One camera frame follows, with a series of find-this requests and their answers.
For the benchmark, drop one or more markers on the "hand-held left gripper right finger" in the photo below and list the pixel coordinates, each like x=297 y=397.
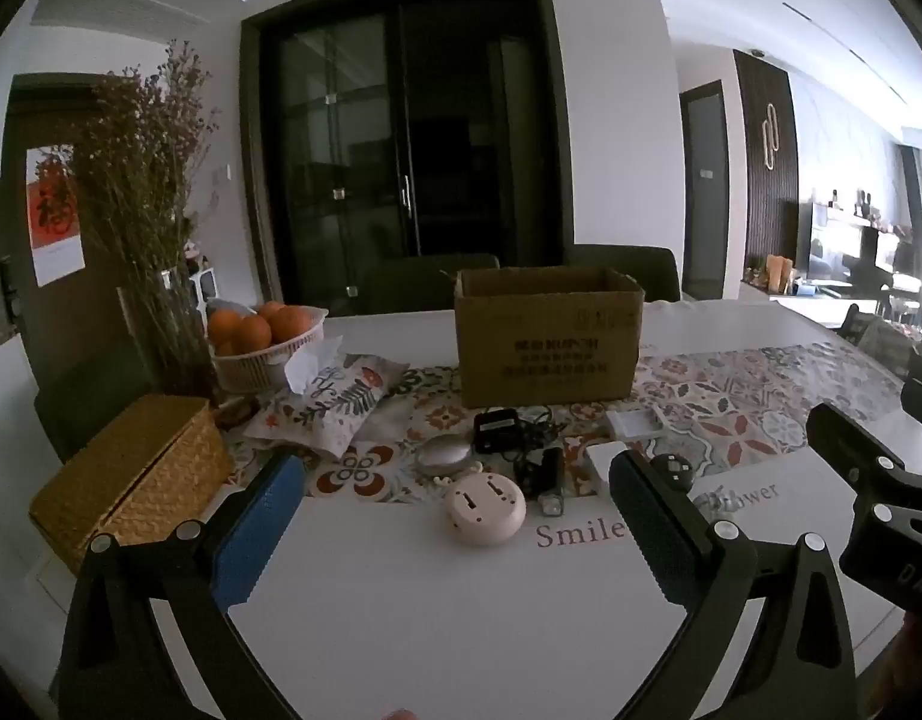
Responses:
x=656 y=532

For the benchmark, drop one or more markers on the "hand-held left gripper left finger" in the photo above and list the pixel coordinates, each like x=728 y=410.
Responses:
x=260 y=532

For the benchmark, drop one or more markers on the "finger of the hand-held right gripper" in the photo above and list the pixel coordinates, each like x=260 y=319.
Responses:
x=850 y=439

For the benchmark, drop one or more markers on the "small white box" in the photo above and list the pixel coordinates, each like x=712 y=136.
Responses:
x=635 y=424

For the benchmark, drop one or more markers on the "pink round device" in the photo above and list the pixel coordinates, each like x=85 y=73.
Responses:
x=483 y=514

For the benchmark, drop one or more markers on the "black power adapter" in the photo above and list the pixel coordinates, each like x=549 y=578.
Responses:
x=497 y=430

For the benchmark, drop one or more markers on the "silver oval gadget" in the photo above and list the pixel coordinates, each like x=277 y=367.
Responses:
x=444 y=456

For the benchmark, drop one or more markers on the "brown cardboard box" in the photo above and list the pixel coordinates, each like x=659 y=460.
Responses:
x=543 y=360

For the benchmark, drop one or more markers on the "white flat card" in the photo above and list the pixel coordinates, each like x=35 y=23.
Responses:
x=602 y=465

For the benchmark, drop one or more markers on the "patterned cushion chair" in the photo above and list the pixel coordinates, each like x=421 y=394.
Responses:
x=880 y=337

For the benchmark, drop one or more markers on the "patterned table runner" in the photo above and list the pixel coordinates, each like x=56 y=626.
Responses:
x=731 y=405

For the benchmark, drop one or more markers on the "white television cabinet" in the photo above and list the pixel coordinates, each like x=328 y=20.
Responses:
x=813 y=307

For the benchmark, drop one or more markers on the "yellow woven storage box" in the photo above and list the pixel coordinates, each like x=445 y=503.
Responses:
x=131 y=472

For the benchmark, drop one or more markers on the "floral fabric tissue cover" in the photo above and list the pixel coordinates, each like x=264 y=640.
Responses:
x=341 y=401

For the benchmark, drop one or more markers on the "white plastic fruit basket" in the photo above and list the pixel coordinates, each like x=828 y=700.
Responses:
x=258 y=371

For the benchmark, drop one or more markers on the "white tissue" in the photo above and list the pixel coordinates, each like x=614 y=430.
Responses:
x=311 y=364

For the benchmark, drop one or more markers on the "brown paper bag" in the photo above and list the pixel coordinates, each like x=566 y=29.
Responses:
x=779 y=274

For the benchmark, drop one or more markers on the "orange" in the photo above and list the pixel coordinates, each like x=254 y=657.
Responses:
x=222 y=349
x=290 y=322
x=252 y=334
x=222 y=326
x=270 y=308

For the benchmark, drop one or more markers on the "glass vase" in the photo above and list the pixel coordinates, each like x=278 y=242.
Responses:
x=168 y=345

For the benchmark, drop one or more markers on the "dark dining chair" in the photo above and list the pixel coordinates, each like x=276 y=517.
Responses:
x=626 y=266
x=423 y=281
x=86 y=412

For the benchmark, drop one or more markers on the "white shoe rack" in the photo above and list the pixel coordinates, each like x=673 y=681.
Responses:
x=202 y=277

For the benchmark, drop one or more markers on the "grey interior door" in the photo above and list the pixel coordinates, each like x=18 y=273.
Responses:
x=704 y=187

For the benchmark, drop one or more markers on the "red door poster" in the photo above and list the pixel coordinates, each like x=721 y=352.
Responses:
x=52 y=217

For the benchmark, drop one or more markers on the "dried flower bunch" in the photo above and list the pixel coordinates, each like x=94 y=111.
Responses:
x=142 y=165

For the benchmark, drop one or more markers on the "dark glass sliding door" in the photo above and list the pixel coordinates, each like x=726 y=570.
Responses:
x=401 y=127

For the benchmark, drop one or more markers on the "brown wooden door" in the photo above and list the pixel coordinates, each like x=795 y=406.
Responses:
x=18 y=165

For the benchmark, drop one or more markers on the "dark slatted wall panel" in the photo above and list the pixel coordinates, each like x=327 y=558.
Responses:
x=753 y=225

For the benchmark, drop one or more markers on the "gold wall ornament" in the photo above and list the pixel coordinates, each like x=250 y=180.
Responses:
x=769 y=135

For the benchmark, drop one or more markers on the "white light switch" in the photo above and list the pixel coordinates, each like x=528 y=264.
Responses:
x=222 y=174

